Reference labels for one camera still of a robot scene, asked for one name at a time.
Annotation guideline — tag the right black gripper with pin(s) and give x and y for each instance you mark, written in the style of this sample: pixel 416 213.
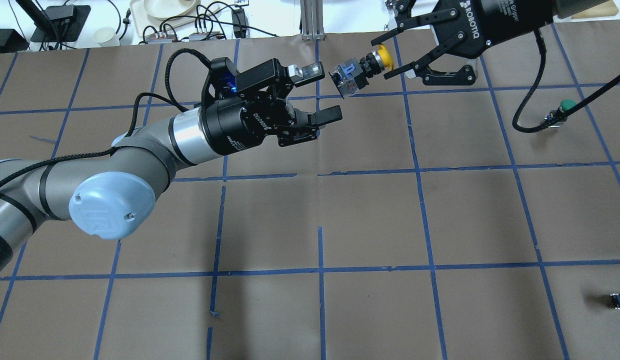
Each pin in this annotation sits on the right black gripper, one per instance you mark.
pixel 482 22

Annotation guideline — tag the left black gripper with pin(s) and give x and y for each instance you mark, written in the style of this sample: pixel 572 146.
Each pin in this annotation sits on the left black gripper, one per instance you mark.
pixel 238 125

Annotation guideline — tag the yellow push button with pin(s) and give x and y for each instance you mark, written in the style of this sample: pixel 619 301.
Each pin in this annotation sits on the yellow push button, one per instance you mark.
pixel 352 75

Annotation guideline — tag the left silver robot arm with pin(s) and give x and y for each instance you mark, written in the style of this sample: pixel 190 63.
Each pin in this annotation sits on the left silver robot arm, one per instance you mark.
pixel 110 193

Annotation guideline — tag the black monitor stand base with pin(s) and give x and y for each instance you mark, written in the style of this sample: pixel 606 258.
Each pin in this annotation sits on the black monitor stand base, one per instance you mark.
pixel 63 23

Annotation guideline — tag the black power adapter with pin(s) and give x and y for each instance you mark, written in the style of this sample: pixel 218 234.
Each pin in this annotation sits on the black power adapter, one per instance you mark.
pixel 239 21

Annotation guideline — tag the wooden cutting board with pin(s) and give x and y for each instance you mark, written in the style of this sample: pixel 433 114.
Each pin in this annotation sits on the wooden cutting board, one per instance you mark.
pixel 596 9

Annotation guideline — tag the beige round plate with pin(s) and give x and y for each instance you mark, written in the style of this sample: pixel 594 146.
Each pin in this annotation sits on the beige round plate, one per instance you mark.
pixel 164 9

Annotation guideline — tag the beige tray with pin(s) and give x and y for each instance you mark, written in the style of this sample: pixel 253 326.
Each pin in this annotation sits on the beige tray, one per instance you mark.
pixel 141 20

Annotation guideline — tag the white paper cup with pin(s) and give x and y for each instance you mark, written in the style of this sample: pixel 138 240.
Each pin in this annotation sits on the white paper cup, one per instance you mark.
pixel 106 37

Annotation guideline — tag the aluminium frame post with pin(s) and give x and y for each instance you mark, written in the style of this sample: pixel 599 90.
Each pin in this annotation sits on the aluminium frame post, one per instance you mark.
pixel 312 20

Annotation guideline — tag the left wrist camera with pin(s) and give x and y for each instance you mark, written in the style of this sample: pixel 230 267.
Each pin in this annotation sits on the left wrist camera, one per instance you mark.
pixel 222 77

